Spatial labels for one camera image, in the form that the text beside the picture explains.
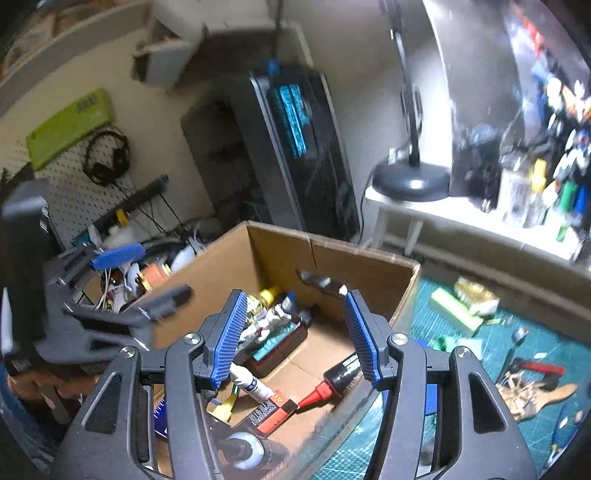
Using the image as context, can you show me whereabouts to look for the red and black packet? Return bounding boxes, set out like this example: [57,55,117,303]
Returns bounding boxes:
[232,390,299,435]

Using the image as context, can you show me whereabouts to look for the clear glass jar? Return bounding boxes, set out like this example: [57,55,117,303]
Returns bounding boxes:
[498,154,532,227]

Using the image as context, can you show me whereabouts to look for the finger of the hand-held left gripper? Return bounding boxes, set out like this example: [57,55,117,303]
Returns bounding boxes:
[46,243,147,289]
[60,284,194,354]

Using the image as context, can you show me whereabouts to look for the black power strip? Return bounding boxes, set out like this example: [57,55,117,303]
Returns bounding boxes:
[92,175,170,228]

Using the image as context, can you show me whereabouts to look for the wooden handled tool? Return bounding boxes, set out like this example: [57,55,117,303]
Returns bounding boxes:
[496,371,579,422]

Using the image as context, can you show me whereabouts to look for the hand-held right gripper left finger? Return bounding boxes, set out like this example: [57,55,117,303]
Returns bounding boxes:
[48,290,249,480]

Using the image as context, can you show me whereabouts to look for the grey utility knife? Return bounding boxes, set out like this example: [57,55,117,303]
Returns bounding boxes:
[298,270,350,296]

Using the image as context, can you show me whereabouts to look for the green box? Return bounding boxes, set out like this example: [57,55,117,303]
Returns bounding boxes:
[429,286,484,334]

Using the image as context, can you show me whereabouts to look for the white pegboard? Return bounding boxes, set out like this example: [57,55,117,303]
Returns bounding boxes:
[0,124,153,252]

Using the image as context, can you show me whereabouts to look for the yellow handled tool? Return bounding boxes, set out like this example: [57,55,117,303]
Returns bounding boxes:
[207,385,242,422]

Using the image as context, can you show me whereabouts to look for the white glue tube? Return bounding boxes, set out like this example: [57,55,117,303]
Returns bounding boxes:
[230,364,276,400]

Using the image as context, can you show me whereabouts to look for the black case with teal insert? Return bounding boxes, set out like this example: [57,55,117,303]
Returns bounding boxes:
[235,305,320,377]

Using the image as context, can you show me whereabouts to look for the black headphones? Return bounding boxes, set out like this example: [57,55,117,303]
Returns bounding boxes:
[83,130,131,186]

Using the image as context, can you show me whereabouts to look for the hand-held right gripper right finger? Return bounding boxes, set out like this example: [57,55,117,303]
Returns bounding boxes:
[343,290,540,480]

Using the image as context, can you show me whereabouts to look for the gold foil packet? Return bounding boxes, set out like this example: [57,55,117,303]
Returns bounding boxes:
[454,276,500,317]

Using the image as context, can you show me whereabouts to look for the white desk riser shelf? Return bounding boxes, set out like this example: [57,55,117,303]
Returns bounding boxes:
[364,184,585,266]

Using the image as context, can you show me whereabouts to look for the red handled pliers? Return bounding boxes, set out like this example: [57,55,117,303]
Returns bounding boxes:
[510,357,567,377]

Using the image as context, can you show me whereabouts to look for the green keyboard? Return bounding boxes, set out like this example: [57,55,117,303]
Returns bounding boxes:
[25,88,115,170]

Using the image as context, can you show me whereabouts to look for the black desk lamp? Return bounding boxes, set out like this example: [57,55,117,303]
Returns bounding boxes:
[372,0,451,202]

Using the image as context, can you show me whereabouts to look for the yellow capped bottle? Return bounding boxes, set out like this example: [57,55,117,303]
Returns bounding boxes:
[246,285,283,319]

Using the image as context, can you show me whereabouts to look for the green marker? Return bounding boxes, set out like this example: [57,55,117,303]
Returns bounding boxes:
[555,182,579,243]

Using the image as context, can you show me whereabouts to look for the black bottle with red nozzle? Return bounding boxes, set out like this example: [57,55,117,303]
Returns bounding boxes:
[298,352,366,409]

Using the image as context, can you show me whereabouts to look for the orange tape roll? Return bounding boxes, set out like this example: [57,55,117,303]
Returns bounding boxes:
[137,263,168,292]

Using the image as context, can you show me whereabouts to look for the white plastic bottle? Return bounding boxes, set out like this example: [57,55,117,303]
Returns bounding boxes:
[170,244,209,273]

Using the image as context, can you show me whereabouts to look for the brown cardboard box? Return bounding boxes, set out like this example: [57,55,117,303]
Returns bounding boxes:
[134,220,422,480]

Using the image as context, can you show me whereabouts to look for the black computer tower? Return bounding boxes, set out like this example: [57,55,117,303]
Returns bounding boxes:
[181,68,362,241]

